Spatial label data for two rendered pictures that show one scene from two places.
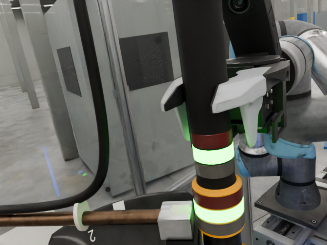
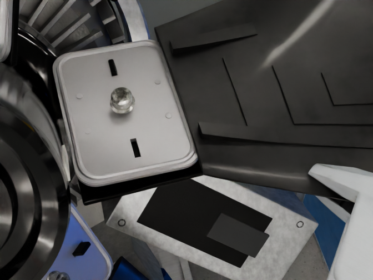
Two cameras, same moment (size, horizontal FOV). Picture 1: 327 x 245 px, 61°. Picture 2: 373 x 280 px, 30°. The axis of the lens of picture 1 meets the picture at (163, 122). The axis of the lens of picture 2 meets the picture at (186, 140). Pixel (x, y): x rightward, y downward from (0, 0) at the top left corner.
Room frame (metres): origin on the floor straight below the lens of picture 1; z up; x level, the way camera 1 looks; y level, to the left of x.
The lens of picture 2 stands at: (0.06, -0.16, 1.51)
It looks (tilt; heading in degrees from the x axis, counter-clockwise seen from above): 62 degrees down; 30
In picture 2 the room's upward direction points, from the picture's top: 2 degrees counter-clockwise
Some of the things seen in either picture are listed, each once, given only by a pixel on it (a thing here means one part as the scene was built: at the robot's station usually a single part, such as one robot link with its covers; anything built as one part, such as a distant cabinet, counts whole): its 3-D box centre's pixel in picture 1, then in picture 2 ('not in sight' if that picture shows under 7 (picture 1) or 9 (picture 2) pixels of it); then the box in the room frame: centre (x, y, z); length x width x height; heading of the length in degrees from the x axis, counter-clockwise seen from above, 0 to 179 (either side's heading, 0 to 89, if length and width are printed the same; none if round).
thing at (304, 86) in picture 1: (284, 63); not in sight; (0.44, -0.20, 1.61); 0.11 x 0.08 x 0.09; 143
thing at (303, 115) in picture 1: (296, 121); not in sight; (0.44, -0.22, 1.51); 0.11 x 0.08 x 0.11; 77
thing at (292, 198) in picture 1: (297, 186); not in sight; (0.88, -0.45, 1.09); 0.15 x 0.15 x 0.10
